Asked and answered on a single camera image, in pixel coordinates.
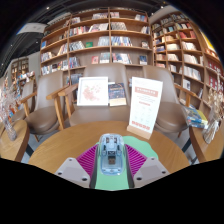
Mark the glass vase with dried flowers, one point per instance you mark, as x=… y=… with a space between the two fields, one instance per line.
x=211 y=130
x=10 y=128

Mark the wide wooden bookshelf with books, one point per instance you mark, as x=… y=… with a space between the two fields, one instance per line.
x=96 y=36

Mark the brown wooden armchair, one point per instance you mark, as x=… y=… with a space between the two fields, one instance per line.
x=170 y=110
x=45 y=113
x=100 y=115

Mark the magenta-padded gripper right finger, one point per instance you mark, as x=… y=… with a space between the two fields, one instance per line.
x=136 y=161

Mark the stack of colourful books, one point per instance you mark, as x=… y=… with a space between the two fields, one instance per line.
x=196 y=117

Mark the round wooden side table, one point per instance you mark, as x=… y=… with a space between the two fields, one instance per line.
x=208 y=150
x=13 y=143

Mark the angled wooden bookshelf with books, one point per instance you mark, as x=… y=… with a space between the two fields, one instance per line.
x=186 y=50

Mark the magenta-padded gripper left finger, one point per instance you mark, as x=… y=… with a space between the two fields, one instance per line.
x=87 y=161

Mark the translucent light blue computer mouse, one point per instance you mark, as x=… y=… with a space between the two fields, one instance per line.
x=111 y=153

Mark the white hanging ceiling panel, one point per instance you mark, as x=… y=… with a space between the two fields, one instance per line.
x=31 y=28

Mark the white table sign, wooden base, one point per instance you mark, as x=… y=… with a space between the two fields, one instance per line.
x=145 y=103

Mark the dark blue book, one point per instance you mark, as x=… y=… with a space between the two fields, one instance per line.
x=116 y=94

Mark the green wavy-edged mouse pad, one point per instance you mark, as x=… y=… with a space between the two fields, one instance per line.
x=146 y=150

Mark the white picture book, red drawing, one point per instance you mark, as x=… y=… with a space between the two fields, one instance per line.
x=92 y=91

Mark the distant wooden bookshelf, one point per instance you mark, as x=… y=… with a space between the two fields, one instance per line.
x=19 y=68

